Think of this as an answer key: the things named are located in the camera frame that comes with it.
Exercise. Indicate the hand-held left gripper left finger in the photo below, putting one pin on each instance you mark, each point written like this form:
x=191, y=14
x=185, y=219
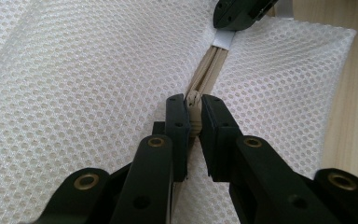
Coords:
x=178, y=124

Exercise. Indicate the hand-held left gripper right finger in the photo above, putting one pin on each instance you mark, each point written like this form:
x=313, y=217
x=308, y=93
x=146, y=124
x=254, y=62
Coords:
x=219, y=133

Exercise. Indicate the beige zipper pull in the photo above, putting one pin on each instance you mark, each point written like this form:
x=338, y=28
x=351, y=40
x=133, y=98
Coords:
x=194, y=109

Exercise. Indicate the white mesh laundry bag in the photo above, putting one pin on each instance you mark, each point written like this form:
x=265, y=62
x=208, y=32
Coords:
x=74, y=93

